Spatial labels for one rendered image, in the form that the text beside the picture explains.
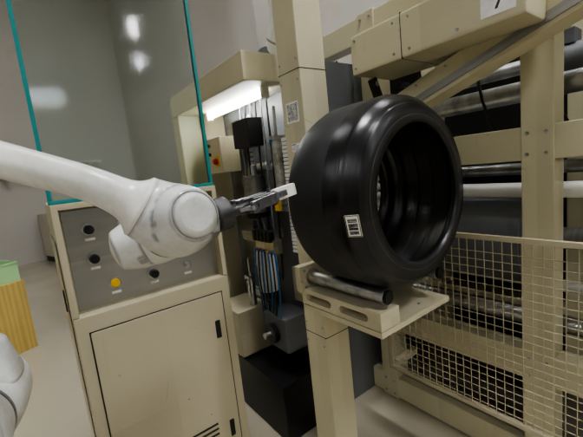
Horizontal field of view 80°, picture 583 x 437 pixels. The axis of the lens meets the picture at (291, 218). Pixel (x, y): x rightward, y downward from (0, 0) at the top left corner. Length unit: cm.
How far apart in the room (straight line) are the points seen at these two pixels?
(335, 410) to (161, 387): 70
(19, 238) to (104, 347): 729
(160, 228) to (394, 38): 110
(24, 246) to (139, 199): 808
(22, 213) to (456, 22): 816
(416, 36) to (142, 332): 138
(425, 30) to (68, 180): 111
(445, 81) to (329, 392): 127
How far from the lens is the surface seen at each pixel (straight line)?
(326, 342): 148
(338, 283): 118
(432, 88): 145
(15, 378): 96
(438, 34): 131
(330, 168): 93
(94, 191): 58
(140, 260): 71
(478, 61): 138
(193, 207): 53
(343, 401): 166
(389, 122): 100
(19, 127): 877
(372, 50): 146
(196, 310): 145
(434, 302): 131
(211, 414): 166
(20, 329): 386
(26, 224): 862
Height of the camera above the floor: 130
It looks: 8 degrees down
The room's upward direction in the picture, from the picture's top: 6 degrees counter-clockwise
